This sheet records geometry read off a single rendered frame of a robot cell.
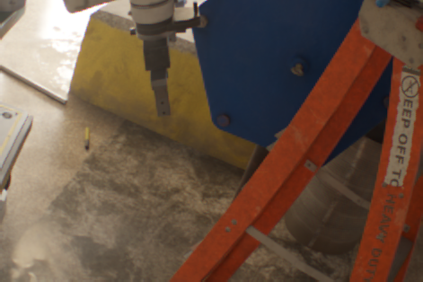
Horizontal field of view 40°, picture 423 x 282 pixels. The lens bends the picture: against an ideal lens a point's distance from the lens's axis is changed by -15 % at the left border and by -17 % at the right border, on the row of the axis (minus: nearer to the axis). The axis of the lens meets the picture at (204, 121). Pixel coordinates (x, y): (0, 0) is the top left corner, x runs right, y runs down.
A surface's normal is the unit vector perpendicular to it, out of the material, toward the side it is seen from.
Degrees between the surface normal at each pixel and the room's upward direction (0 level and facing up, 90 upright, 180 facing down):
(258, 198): 86
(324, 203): 90
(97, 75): 90
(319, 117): 86
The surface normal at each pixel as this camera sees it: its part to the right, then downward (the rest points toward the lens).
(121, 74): -0.25, 0.38
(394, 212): -0.52, 0.18
